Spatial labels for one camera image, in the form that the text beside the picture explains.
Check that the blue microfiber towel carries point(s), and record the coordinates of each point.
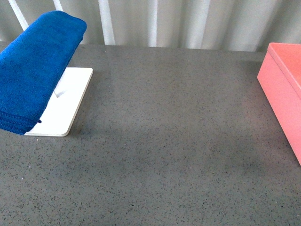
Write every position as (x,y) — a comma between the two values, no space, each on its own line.
(31,67)

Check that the white towel rack stand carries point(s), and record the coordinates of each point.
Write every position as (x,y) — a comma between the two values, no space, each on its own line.
(58,117)

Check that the white pleated curtain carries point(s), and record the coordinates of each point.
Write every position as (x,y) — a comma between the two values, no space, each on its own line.
(239,25)

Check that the pink plastic storage box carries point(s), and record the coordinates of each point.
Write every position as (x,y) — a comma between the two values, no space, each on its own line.
(280,79)

